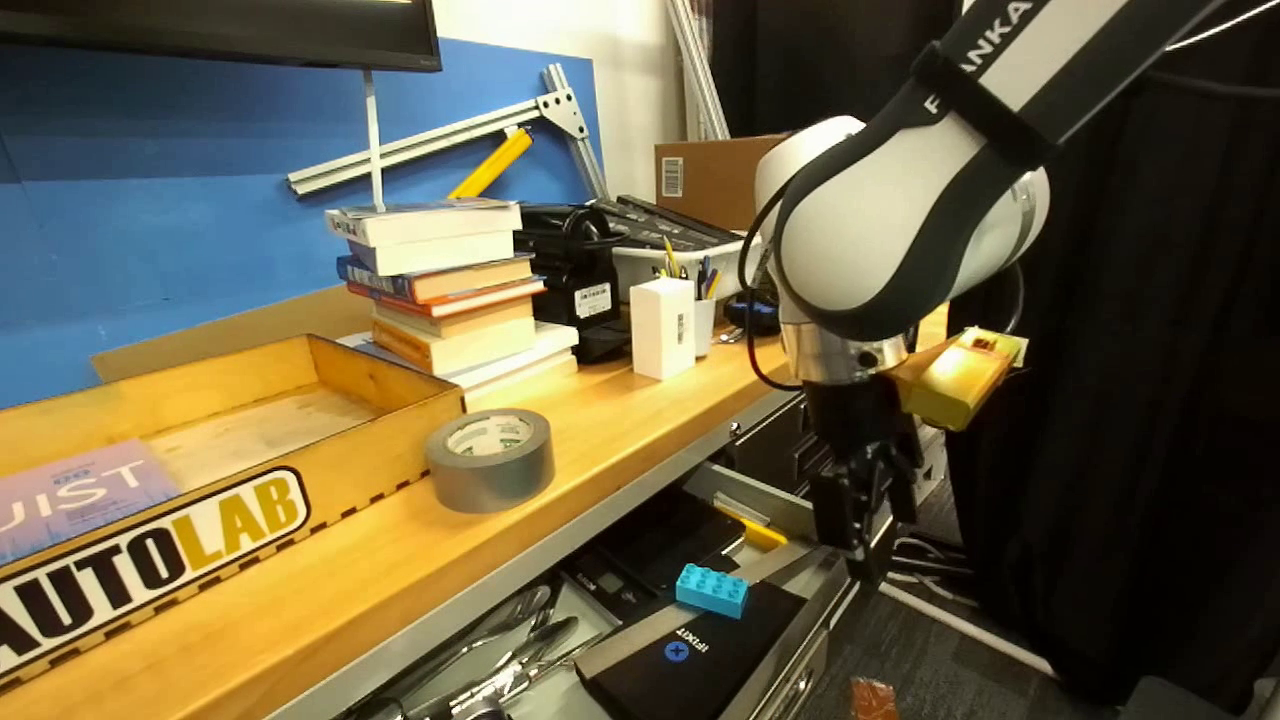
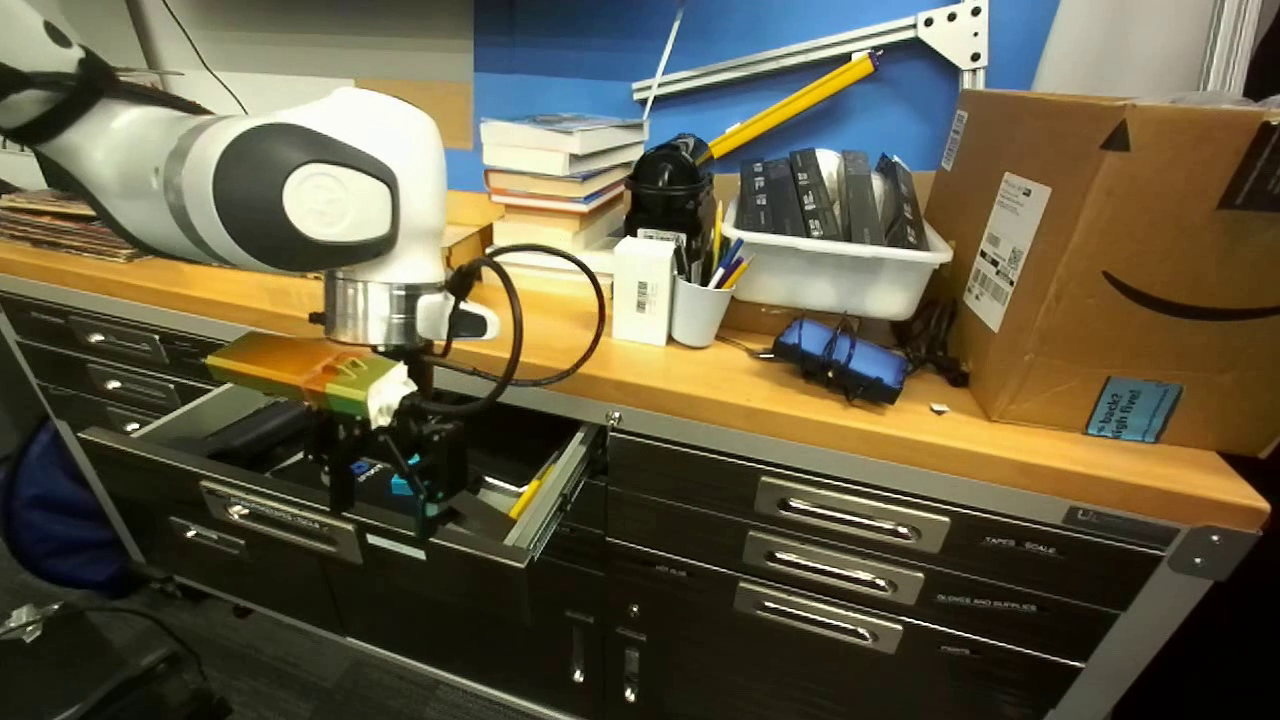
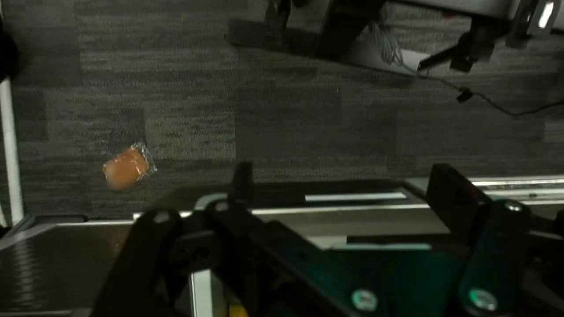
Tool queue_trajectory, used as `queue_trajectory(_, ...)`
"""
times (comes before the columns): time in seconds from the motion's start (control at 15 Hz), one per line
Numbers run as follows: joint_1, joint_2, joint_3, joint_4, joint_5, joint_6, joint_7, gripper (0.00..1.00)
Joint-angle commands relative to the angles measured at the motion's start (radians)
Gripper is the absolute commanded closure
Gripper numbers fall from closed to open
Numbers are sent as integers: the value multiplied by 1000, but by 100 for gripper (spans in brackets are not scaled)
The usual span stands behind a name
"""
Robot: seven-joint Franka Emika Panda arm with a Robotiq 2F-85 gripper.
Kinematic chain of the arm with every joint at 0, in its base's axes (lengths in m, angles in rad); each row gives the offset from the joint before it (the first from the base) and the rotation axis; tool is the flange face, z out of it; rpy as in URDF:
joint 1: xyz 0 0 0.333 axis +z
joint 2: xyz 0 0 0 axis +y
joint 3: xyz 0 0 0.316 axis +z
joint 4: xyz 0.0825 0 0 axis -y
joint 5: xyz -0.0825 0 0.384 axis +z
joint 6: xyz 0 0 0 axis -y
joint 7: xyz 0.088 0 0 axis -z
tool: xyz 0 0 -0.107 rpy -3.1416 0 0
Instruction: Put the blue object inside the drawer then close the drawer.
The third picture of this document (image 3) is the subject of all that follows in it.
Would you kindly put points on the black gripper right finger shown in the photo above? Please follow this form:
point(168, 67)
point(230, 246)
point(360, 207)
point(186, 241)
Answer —
point(494, 251)

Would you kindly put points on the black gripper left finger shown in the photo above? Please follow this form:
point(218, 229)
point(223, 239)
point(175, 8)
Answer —
point(177, 257)

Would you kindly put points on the orange snack packet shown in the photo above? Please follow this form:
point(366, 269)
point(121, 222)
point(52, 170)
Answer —
point(128, 167)

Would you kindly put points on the black table base bar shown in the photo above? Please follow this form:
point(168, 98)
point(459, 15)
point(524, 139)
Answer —
point(293, 37)

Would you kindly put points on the white frame bar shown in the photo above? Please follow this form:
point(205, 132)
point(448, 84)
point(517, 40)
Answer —
point(11, 151)

